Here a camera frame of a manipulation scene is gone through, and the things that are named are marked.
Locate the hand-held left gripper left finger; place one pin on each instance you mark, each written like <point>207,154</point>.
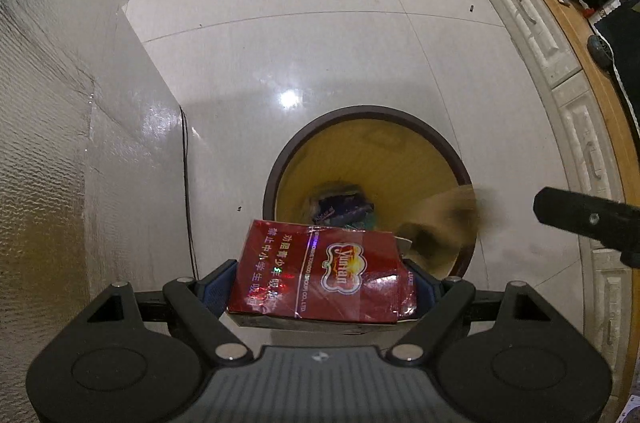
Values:
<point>220,288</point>

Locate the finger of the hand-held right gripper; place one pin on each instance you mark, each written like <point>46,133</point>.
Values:
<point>590,218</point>

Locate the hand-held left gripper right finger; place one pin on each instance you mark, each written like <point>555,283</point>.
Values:
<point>427,295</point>

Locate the brown paper bag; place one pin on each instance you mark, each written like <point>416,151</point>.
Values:
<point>445,223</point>

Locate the red cigarette carton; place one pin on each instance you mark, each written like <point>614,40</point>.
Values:
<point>320,278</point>

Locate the blue white snack packet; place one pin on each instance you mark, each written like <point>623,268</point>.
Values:
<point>340,205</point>

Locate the yellow waste bin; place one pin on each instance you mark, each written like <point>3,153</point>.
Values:
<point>390,153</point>

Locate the wooden top bench cabinet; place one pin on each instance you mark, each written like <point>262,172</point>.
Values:
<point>565,103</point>

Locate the dark printed blanket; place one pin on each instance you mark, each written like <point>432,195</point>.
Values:
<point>625,53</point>

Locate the foil covered table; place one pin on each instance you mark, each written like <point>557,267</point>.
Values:
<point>50,128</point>

